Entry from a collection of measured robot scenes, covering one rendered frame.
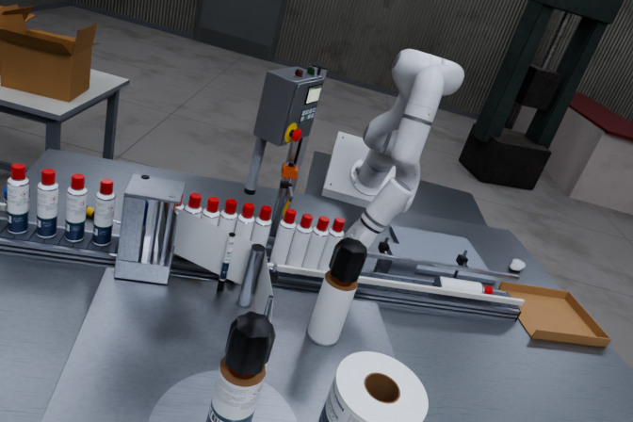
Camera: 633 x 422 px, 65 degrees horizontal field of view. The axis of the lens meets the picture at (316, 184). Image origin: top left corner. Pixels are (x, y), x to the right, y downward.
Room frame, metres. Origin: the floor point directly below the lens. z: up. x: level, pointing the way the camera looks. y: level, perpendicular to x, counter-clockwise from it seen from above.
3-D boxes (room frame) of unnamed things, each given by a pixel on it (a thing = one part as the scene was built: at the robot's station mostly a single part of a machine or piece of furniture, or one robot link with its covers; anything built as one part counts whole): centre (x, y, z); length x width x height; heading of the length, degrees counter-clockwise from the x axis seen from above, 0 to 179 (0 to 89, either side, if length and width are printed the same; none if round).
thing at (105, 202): (1.19, 0.56, 0.98); 0.05 x 0.05 x 0.20
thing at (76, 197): (1.17, 0.63, 0.98); 0.05 x 0.05 x 0.20
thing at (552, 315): (1.56, -0.96, 0.85); 0.30 x 0.26 x 0.04; 104
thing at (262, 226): (1.30, 0.12, 0.98); 0.05 x 0.05 x 0.20
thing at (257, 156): (1.38, 0.19, 1.18); 0.04 x 0.04 x 0.21
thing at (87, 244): (1.32, 0.01, 0.86); 1.65 x 0.08 x 0.04; 104
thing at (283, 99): (1.38, 0.14, 1.38); 0.17 x 0.10 x 0.19; 159
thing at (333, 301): (1.07, -0.13, 1.03); 0.09 x 0.09 x 0.30
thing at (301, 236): (1.32, 0.00, 0.98); 0.05 x 0.05 x 0.20
